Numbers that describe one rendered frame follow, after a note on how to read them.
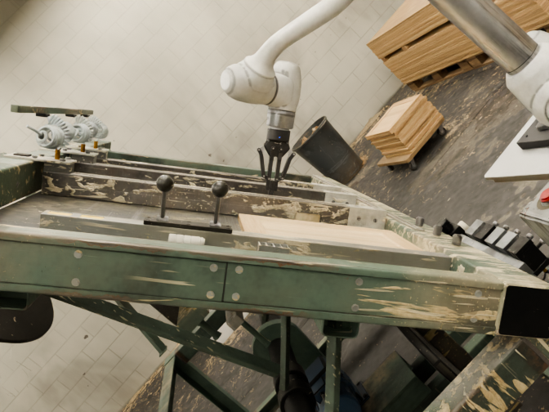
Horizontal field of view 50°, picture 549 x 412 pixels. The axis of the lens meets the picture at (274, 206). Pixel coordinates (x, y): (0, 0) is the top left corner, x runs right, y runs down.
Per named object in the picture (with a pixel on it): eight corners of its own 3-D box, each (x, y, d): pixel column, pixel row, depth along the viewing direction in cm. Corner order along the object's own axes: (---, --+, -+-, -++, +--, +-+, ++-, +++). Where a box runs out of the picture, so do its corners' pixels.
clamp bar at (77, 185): (386, 233, 189) (397, 159, 186) (0, 190, 173) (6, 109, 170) (377, 227, 199) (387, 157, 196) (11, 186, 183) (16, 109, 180)
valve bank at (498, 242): (599, 283, 146) (537, 219, 142) (559, 324, 147) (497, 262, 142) (500, 241, 195) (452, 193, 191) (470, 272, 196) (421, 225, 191)
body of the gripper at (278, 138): (290, 130, 194) (286, 158, 195) (265, 127, 193) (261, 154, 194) (293, 130, 186) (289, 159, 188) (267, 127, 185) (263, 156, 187)
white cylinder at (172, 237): (167, 248, 129) (203, 252, 130) (168, 235, 128) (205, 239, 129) (167, 245, 131) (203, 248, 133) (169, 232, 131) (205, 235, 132)
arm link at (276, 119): (265, 109, 193) (263, 127, 193) (269, 109, 184) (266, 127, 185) (293, 113, 194) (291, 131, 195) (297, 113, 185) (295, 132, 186)
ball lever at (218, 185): (222, 235, 134) (229, 187, 127) (205, 234, 134) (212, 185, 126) (222, 225, 138) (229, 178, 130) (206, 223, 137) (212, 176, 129)
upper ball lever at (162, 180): (169, 230, 133) (173, 182, 125) (152, 228, 132) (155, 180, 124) (171, 219, 136) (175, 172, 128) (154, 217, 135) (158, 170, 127)
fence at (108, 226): (448, 274, 141) (452, 257, 141) (38, 231, 128) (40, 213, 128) (440, 268, 146) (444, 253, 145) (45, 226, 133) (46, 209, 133)
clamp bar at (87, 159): (355, 214, 227) (364, 152, 224) (37, 176, 211) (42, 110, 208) (349, 210, 237) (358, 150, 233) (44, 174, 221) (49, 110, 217)
